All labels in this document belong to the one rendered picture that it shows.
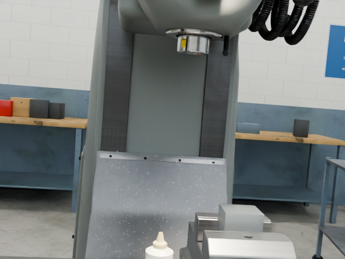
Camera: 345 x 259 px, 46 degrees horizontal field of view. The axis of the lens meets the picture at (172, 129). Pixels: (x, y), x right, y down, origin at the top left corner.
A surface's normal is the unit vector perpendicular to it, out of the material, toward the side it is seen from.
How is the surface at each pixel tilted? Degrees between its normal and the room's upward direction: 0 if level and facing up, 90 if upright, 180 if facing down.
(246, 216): 90
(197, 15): 131
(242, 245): 40
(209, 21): 148
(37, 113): 90
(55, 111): 90
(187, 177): 63
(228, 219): 90
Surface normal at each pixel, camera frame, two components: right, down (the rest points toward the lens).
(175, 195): 0.13, -0.38
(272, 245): 0.11, -0.70
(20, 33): 0.11, 0.09
